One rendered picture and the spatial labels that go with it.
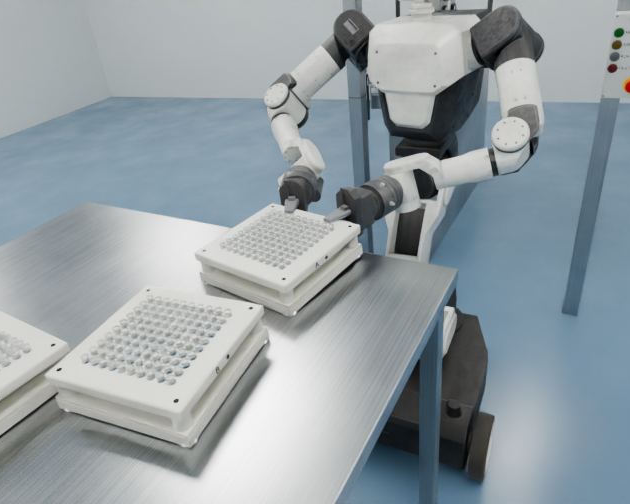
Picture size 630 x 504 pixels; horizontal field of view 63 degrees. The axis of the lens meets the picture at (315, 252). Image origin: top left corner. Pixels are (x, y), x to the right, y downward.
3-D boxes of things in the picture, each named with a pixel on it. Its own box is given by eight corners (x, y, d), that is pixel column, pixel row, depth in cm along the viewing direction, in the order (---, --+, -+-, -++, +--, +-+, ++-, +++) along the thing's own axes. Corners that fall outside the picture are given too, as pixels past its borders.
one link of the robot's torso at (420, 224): (377, 310, 161) (404, 166, 165) (433, 321, 154) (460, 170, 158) (362, 306, 147) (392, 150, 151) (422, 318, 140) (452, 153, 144)
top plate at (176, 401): (182, 423, 69) (179, 412, 68) (47, 384, 78) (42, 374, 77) (265, 313, 88) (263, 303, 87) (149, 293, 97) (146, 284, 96)
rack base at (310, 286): (290, 317, 94) (288, 306, 93) (200, 280, 108) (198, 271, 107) (362, 253, 110) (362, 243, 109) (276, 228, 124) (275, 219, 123)
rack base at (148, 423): (190, 448, 71) (186, 436, 70) (59, 408, 80) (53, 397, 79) (269, 336, 90) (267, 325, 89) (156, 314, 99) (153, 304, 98)
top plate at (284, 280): (286, 295, 92) (285, 285, 91) (195, 260, 106) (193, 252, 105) (361, 233, 108) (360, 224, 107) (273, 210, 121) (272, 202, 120)
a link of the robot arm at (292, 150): (313, 162, 130) (298, 128, 138) (289, 184, 134) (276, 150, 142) (329, 172, 135) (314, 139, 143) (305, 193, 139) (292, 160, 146)
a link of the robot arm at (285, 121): (272, 146, 140) (256, 102, 151) (292, 165, 148) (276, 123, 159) (303, 123, 137) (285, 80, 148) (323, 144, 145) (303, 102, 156)
